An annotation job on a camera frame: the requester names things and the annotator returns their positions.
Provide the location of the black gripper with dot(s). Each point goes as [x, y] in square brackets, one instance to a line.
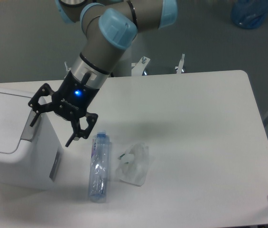
[74, 99]

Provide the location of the crumpled clear plastic bag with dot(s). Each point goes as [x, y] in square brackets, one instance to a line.
[133, 165]

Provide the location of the white bracket with bolt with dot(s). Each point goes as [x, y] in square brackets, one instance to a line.
[180, 68]

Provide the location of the crushed clear plastic bottle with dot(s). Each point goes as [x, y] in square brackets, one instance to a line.
[99, 167]

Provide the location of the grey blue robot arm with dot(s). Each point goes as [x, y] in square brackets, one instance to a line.
[110, 31]

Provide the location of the white push-button trash can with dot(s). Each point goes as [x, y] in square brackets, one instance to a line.
[29, 155]

